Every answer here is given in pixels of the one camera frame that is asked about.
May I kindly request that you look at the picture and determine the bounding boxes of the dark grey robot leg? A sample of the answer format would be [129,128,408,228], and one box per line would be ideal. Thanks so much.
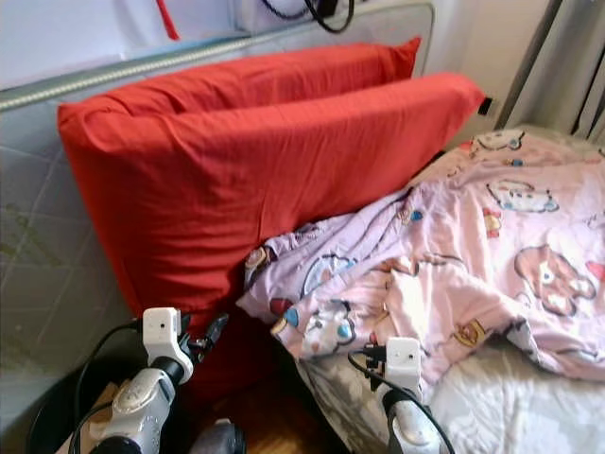
[192,419,247,454]

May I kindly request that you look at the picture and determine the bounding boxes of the pink cartoon print blanket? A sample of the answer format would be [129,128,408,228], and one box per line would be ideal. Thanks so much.
[236,126,605,379]

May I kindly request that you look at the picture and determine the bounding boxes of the beige floral bedsheet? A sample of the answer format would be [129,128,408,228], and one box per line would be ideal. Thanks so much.
[298,336,605,454]

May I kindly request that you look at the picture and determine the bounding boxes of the brown cardboard piece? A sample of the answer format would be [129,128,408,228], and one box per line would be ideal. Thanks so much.
[68,383,129,454]

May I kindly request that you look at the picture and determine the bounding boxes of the red fabric cushion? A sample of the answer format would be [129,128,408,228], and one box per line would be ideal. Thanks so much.
[57,71,486,398]
[104,36,424,114]

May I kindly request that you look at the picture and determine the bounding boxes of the black round bin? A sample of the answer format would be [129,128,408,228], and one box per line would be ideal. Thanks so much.
[24,355,152,454]

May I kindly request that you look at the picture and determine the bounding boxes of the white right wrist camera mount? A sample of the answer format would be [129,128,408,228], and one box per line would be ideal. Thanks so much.
[385,338,424,393]

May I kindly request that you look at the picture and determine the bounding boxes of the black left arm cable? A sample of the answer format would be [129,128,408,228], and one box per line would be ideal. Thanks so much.
[71,322,145,454]

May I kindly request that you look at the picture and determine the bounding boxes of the red hanging strap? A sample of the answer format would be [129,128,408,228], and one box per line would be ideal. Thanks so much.
[156,0,181,42]

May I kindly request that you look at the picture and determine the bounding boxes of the black cable bundle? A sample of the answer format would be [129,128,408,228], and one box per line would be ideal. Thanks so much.
[260,0,355,34]

